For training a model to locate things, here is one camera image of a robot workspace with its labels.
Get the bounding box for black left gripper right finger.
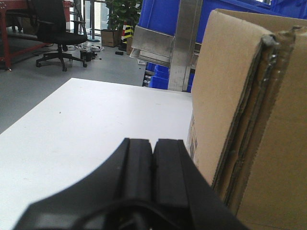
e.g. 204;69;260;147
144;139;247;230

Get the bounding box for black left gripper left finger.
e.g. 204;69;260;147
14;138;152;230

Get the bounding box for stainless steel shelf rack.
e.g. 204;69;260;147
130;0;203;92

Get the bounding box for small brown cardboard box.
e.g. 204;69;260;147
101;29;121;47

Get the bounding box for small blue lower bins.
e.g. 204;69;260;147
143;62;195;93

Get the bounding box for black device on floor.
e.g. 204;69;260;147
80;50;97;62

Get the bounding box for green potted plant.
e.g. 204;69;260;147
106;0;142;30

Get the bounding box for black office chair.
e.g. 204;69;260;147
31;0;87;71

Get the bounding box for large blue upper bin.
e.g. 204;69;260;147
135;0;307;48

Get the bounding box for yellow black striped post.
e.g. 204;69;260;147
121;22;134;43

